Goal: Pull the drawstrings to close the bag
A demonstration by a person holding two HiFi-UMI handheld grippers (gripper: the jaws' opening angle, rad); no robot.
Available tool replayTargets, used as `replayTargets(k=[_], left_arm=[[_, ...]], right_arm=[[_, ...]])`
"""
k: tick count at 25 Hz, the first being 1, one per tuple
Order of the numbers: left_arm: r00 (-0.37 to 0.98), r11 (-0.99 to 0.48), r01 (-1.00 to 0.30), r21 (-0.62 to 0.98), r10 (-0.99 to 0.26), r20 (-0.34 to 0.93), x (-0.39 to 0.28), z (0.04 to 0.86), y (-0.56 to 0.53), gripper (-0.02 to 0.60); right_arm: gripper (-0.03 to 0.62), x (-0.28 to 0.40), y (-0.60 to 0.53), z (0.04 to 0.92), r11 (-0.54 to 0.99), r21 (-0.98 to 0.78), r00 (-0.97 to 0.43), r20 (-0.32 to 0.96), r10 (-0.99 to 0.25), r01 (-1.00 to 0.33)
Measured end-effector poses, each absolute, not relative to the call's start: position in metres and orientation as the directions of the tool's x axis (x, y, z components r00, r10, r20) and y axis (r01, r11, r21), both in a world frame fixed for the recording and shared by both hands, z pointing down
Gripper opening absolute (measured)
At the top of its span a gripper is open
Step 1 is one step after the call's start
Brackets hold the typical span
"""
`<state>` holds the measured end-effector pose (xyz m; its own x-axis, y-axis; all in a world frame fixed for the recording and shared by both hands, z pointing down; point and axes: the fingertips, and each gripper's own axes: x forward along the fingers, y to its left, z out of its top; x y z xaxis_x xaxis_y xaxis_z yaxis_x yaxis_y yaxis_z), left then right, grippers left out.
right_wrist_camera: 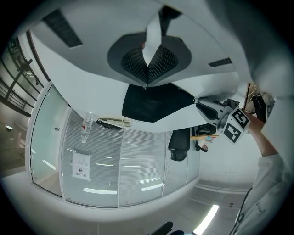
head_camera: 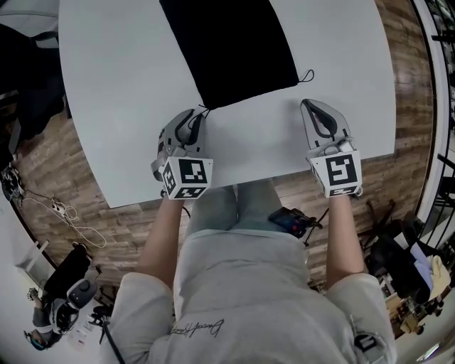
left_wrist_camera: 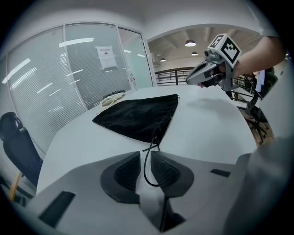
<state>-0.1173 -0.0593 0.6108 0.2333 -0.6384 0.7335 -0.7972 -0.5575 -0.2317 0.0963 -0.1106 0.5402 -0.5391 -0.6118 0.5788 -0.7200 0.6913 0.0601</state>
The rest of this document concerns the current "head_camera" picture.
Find black controller box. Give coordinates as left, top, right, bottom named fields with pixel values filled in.
left=268, top=208, right=323, bottom=246

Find white floor cable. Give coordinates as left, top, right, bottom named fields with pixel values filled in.
left=21, top=197, right=107, bottom=250

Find tangled cable bundle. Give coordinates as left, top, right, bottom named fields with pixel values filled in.
left=0, top=166, right=24, bottom=200

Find person's grey shirt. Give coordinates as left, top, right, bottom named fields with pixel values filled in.
left=97, top=229, right=397, bottom=364

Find black chair with clothes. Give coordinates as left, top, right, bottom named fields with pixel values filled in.
left=362, top=213, right=441, bottom=303

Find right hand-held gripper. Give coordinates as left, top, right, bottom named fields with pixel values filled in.
left=300, top=98, right=363, bottom=199

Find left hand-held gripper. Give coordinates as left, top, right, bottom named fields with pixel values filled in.
left=151, top=108, right=214, bottom=200

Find black tripod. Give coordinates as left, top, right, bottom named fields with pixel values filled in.
left=88, top=305, right=125, bottom=364

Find person's right forearm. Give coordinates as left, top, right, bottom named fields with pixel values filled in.
left=325, top=195, right=367, bottom=289

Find person's light jeans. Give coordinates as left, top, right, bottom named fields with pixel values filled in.
left=186, top=180, right=285, bottom=242

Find purple cloth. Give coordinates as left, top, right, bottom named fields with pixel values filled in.
left=410, top=245, right=433, bottom=292

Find black shoulder clip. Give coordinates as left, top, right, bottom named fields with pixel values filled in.
left=355, top=333, right=378, bottom=353

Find grey black equipment pile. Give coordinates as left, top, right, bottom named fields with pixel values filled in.
left=24, top=243, right=99, bottom=351

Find person's left forearm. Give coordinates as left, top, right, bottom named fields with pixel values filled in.
left=136, top=197, right=189, bottom=289

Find beige cloth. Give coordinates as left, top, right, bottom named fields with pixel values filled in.
left=428, top=255, right=451, bottom=296

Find black drawstring bag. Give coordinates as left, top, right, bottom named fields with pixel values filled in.
left=159, top=0, right=316, bottom=131

